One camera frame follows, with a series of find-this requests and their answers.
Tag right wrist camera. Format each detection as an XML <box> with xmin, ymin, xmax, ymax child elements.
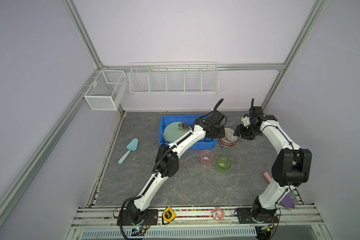
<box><xmin>241</xmin><ymin>114</ymin><xmax>251</xmax><ymax>127</ymax></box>

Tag pink transparent cup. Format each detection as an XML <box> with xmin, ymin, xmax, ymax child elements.
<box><xmin>200</xmin><ymin>150</ymin><xmax>215</xmax><ymax>167</ymax></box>

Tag green transparent cup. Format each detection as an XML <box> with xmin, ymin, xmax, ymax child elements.
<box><xmin>216</xmin><ymin>156</ymin><xmax>232</xmax><ymax>173</ymax></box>

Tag white wire shelf basket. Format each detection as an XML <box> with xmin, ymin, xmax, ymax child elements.
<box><xmin>129</xmin><ymin>62</ymin><xmax>220</xmax><ymax>95</ymax></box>

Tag white mesh box basket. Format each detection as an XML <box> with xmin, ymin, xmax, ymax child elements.
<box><xmin>84</xmin><ymin>70</ymin><xmax>128</xmax><ymax>111</ymax></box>

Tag blue plastic bin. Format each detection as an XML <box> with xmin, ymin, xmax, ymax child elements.
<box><xmin>158</xmin><ymin>115</ymin><xmax>217</xmax><ymax>150</ymax></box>

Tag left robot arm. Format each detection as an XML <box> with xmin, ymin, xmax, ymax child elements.
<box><xmin>118</xmin><ymin>99</ymin><xmax>227</xmax><ymax>226</ymax></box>

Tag light green flower plate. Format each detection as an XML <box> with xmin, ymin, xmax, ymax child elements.
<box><xmin>163</xmin><ymin>122</ymin><xmax>191</xmax><ymax>143</ymax></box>

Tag pink patterned bowl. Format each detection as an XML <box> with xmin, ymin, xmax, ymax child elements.
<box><xmin>221</xmin><ymin>128</ymin><xmax>238</xmax><ymax>145</ymax></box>

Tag purple pink spatula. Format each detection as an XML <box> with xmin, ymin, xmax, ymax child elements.
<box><xmin>264</xmin><ymin>172</ymin><xmax>295</xmax><ymax>209</ymax></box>

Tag white vent grille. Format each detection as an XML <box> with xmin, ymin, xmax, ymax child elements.
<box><xmin>81</xmin><ymin>226</ymin><xmax>257</xmax><ymax>240</ymax></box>

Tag stacked patterned bowls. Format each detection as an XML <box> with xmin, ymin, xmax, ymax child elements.
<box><xmin>219</xmin><ymin>139</ymin><xmax>236</xmax><ymax>148</ymax></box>

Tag yellow tape measure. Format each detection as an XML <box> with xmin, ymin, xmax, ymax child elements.
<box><xmin>162</xmin><ymin>207</ymin><xmax>177</xmax><ymax>225</ymax></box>

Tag pink toy figure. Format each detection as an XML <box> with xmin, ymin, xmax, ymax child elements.
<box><xmin>212</xmin><ymin>207</ymin><xmax>224</xmax><ymax>221</ymax></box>

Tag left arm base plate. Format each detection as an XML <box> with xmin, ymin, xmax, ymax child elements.
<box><xmin>117</xmin><ymin>209</ymin><xmax>159</xmax><ymax>227</ymax></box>

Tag teal spatula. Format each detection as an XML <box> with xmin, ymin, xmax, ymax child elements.
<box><xmin>118</xmin><ymin>138</ymin><xmax>139</xmax><ymax>165</ymax></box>

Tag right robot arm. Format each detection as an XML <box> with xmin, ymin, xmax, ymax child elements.
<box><xmin>235</xmin><ymin>99</ymin><xmax>312</xmax><ymax>223</ymax></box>

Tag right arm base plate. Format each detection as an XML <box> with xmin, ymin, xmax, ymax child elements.
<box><xmin>234</xmin><ymin>207</ymin><xmax>279</xmax><ymax>224</ymax></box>

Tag aluminium front rail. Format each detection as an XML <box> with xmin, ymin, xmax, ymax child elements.
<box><xmin>71</xmin><ymin>205</ymin><xmax>324</xmax><ymax>229</ymax></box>

